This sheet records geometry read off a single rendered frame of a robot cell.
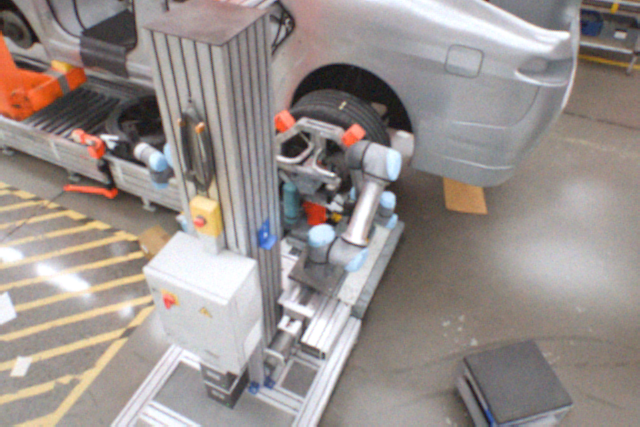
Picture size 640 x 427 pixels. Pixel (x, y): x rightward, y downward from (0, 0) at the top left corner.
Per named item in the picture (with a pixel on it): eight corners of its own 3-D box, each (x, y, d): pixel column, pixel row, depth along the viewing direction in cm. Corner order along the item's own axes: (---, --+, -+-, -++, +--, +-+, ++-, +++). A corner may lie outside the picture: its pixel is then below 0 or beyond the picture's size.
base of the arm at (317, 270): (328, 284, 216) (328, 270, 209) (297, 272, 220) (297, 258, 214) (341, 260, 226) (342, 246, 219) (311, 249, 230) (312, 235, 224)
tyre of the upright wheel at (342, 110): (416, 152, 274) (334, 65, 263) (403, 177, 258) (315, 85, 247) (344, 198, 321) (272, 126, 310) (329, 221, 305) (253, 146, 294)
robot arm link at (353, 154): (335, 149, 201) (348, 204, 243) (358, 158, 197) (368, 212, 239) (348, 128, 206) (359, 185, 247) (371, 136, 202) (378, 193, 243)
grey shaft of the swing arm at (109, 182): (119, 194, 369) (101, 141, 335) (114, 199, 365) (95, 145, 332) (110, 190, 371) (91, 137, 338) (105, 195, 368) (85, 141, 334)
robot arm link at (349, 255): (333, 259, 216) (375, 142, 209) (363, 273, 211) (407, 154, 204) (322, 263, 205) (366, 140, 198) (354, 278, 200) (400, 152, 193)
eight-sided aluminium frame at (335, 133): (363, 212, 284) (371, 135, 248) (358, 219, 280) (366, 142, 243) (281, 184, 301) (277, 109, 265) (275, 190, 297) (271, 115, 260)
